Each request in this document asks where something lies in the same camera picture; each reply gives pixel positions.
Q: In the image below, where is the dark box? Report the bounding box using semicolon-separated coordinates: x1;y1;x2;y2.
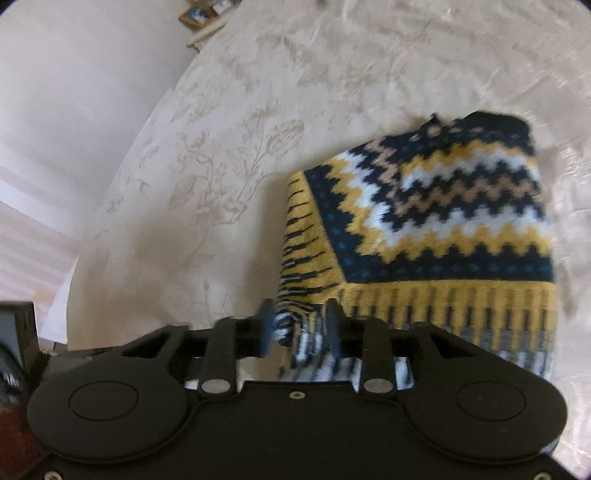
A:
0;302;51;408

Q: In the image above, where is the cream floral bedspread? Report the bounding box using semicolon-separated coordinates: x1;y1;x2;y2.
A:
65;0;591;467

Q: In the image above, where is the cream bedside table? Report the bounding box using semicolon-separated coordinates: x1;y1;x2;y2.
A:
185;17;228;54

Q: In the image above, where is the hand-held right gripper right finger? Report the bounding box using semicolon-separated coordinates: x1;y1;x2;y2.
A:
324;299;472;400

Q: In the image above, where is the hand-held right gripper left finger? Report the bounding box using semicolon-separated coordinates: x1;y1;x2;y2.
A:
121;299;278;400

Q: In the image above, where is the gold framed picture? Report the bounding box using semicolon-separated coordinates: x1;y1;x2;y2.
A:
178;6;215;32

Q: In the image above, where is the navy yellow zigzag knit sweater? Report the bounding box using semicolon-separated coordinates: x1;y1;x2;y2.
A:
276;110;560;385

